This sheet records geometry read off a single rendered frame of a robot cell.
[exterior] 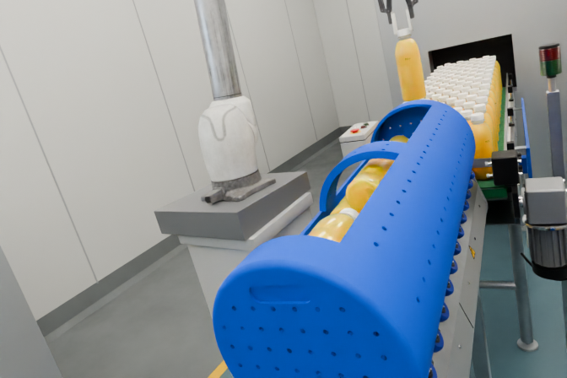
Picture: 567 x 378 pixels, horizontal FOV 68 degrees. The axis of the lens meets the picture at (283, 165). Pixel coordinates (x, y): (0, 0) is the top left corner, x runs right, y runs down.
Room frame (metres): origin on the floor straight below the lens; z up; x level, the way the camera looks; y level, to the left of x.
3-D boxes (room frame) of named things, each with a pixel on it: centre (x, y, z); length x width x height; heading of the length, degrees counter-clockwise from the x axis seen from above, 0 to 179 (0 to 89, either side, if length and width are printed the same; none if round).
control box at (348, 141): (1.59, -0.32, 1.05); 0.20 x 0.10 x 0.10; 149
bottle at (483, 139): (1.30, -0.64, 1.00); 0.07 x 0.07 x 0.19
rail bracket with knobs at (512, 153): (1.20, -0.66, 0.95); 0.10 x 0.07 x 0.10; 59
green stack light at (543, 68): (1.41, -0.97, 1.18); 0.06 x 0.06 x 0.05
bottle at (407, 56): (1.31, -0.45, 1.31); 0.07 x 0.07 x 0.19
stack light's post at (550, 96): (1.41, -0.97, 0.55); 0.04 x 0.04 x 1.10; 59
